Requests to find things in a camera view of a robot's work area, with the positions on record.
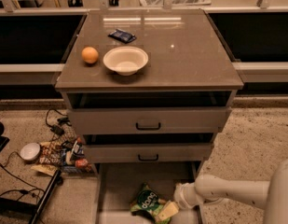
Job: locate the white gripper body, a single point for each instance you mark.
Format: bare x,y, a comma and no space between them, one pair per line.
183,196

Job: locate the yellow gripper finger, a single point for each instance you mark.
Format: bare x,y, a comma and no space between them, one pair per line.
169,209

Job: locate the green rice chip bag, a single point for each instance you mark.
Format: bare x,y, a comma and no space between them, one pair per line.
147,203

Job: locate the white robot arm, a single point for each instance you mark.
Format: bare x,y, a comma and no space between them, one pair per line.
271,196

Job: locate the middle grey drawer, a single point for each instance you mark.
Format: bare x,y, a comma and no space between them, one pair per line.
129,153

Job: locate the grey drawer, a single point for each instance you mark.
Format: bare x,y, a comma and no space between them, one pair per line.
121,182
173,120
129,153

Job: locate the bottom grey drawer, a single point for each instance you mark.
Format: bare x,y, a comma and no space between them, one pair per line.
121,182

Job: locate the top grey drawer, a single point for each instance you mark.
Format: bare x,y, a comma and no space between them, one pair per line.
173,120

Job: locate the grey drawer cabinet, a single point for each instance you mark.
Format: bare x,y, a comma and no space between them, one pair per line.
187,68

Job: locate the basket of snack packets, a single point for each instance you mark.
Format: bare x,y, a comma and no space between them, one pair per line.
66,156

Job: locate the white paper bowl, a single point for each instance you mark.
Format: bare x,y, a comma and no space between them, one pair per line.
126,60

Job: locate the white bowl on floor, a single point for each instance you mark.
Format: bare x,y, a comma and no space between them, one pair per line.
30,151

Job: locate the blue snack packet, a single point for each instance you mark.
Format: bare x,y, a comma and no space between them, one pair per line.
122,36

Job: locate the orange fruit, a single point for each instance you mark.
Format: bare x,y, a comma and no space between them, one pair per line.
90,55

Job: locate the black middle drawer handle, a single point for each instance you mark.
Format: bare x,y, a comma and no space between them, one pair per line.
148,158

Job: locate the black drawer handle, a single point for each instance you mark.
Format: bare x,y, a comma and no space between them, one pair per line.
148,158
141,127

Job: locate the black top drawer handle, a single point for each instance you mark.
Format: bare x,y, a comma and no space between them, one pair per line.
141,127

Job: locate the black stand frame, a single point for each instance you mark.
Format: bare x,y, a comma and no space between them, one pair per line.
33,210

